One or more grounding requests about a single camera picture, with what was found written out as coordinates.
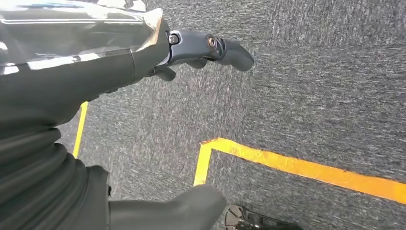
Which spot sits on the black robot foot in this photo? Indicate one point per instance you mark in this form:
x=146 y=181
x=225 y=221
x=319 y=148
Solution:
x=253 y=220

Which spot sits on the yellow floor tape square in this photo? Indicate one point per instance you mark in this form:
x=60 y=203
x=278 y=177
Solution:
x=285 y=164

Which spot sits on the left robot arm sleeve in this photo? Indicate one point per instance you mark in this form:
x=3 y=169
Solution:
x=41 y=184

